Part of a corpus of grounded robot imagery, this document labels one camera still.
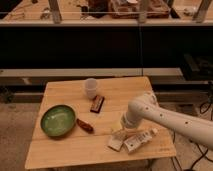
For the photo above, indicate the dark chocolate bar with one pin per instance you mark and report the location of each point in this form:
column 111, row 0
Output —
column 97, row 104

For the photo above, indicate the translucent plastic cup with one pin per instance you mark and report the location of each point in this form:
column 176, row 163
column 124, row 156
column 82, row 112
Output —
column 90, row 87

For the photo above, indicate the wooden shelf rack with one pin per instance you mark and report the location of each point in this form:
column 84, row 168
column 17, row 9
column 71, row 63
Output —
column 106, row 12

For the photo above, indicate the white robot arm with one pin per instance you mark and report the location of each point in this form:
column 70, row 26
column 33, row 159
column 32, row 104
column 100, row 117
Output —
column 146, row 107

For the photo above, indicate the white plastic bottle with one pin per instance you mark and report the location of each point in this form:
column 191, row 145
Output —
column 134, row 142

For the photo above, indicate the green ceramic bowl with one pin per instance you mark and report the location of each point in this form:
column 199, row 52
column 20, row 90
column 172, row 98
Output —
column 58, row 120

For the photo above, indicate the brown sausage toy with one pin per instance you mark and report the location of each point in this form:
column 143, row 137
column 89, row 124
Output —
column 85, row 126

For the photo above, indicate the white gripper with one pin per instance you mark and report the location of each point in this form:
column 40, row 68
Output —
column 127, row 123

